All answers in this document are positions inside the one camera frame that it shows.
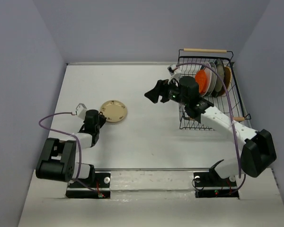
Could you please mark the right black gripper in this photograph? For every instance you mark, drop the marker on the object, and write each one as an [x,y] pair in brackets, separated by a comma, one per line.
[161,88]

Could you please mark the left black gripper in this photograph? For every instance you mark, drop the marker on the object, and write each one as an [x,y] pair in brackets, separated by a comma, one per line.
[102,119]

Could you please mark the small cream floral plate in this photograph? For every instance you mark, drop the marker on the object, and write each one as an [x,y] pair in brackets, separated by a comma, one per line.
[114,111]

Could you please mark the orange plate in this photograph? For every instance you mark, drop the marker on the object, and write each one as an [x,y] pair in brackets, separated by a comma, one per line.
[201,79]

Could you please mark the teal rim Hao Wei plate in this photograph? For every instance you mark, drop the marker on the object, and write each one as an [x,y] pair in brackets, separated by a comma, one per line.
[213,79]

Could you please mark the black rimmed beige plate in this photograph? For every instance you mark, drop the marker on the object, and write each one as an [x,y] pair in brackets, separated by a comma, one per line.
[220,71]

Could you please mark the woven bamboo round plate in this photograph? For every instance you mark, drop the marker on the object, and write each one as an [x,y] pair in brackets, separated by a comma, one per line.
[227,76]

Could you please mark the white plate teal red rim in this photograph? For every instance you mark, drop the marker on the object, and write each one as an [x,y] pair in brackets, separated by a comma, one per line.
[207,69]

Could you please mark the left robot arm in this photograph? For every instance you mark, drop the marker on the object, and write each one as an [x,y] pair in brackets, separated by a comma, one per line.
[61,160]

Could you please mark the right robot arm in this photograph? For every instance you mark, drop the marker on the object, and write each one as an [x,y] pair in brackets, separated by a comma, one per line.
[255,150]

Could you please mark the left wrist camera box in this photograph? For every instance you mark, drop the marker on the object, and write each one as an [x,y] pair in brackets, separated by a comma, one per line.
[81,111]

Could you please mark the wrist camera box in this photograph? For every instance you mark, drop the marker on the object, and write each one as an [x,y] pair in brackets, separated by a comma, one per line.
[81,111]
[174,72]

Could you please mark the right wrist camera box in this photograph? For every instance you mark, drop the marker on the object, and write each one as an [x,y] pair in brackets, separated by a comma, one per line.
[174,72]

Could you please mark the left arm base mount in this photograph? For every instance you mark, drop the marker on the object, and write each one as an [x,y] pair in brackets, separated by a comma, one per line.
[99,188]

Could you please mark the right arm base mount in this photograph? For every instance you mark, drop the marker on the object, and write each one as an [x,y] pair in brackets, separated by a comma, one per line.
[207,186]

